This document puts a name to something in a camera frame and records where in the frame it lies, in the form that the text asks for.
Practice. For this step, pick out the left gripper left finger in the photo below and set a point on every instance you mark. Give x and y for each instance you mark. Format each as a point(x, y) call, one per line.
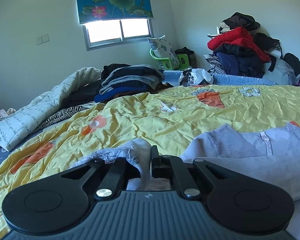
point(56, 203)

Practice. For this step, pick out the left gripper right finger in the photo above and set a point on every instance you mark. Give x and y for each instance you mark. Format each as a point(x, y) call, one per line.
point(236, 202)

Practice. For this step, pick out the light lavender long-sleeve top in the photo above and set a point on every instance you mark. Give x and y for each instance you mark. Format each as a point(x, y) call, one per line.
point(272, 156)

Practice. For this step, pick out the folded dark clothes stack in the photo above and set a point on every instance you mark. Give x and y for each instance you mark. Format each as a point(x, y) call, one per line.
point(118, 79)

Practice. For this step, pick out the dark navy clothes pile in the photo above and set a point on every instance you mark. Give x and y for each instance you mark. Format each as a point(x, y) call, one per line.
point(241, 61)

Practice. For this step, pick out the white printed quilt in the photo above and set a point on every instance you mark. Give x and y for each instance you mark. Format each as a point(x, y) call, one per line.
point(15, 127)

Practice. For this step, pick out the yellow carrot-print bed cover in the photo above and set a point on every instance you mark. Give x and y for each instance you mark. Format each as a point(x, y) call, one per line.
point(170, 119)

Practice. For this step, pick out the white plastic bag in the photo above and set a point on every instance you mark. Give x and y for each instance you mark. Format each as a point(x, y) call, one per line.
point(195, 77)

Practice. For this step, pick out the grey plastic-wrapped bundle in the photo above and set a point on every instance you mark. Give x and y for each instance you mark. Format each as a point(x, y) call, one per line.
point(282, 74)

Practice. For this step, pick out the light blue knitted blanket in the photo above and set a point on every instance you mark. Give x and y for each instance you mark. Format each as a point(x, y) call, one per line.
point(172, 77)

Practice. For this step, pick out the green plastic chair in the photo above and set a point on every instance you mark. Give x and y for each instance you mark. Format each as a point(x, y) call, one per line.
point(165, 63)

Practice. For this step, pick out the black backpack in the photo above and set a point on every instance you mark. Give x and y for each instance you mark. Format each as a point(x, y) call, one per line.
point(294, 62)

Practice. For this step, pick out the red puffer jacket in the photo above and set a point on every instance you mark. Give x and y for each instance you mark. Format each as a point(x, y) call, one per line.
point(239, 37)

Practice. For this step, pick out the floral white cushion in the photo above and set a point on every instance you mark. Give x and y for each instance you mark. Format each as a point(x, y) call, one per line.
point(162, 48)

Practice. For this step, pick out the black patterned garment on pile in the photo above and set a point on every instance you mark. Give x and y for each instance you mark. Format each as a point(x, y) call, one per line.
point(241, 20)

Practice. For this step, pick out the lotus print roller blind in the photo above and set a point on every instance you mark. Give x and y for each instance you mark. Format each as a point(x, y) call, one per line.
point(101, 10)

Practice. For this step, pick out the white wall switch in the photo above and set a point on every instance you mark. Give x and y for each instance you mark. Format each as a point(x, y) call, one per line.
point(42, 39)

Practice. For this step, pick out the window with metal frame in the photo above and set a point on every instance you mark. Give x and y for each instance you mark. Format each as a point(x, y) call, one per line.
point(101, 34)

